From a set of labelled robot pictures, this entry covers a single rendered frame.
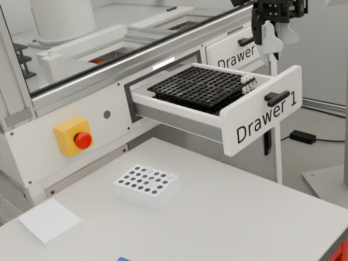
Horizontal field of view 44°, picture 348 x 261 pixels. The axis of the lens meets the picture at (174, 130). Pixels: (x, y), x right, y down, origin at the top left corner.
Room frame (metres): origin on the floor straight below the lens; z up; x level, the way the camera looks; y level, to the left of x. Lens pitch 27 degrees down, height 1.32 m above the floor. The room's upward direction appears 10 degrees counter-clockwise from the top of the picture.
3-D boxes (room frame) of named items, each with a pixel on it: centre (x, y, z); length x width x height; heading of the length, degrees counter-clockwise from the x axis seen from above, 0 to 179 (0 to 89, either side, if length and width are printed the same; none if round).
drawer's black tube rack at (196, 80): (1.04, -0.09, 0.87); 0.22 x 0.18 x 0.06; 40
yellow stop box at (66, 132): (0.91, 0.23, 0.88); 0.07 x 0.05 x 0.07; 130
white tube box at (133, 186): (0.80, 0.08, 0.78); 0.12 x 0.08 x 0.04; 50
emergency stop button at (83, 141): (0.89, 0.21, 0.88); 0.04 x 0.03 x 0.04; 130
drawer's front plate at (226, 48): (1.34, -0.25, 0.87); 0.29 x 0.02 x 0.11; 130
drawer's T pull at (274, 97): (0.87, -0.23, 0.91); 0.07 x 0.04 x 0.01; 130
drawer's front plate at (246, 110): (0.89, -0.22, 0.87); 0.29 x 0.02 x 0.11; 130
